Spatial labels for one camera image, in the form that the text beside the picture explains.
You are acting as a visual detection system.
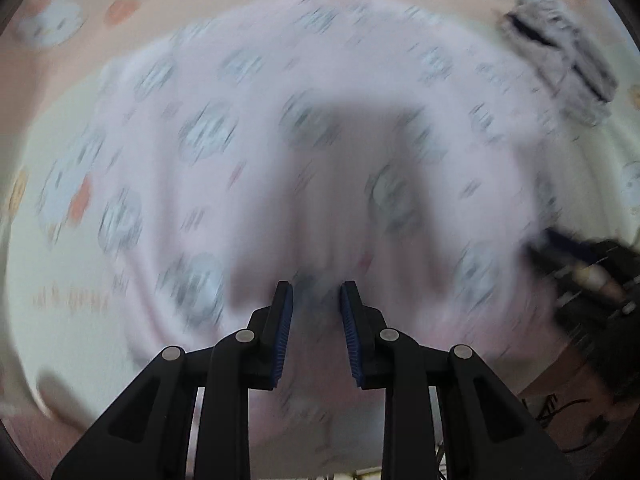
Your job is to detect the folded grey white clothes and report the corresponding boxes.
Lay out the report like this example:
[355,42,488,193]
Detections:
[500,0,620,126]

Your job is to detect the black cable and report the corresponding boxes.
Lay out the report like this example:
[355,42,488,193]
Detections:
[522,394,621,456]

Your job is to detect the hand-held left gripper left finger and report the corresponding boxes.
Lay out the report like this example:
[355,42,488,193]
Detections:
[51,281,294,480]

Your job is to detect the pink cartoon print pajama pants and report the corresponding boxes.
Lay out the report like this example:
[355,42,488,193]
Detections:
[95,0,566,461]

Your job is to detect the peach cream cat printed blanket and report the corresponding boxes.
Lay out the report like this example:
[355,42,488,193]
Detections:
[0,0,640,441]

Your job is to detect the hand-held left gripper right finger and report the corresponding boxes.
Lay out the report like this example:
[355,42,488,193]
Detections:
[339,280,577,480]

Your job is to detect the pink fluffy blanket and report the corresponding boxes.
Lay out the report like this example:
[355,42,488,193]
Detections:
[0,350,618,480]

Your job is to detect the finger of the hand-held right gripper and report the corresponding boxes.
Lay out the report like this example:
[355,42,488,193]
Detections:
[522,229,593,273]

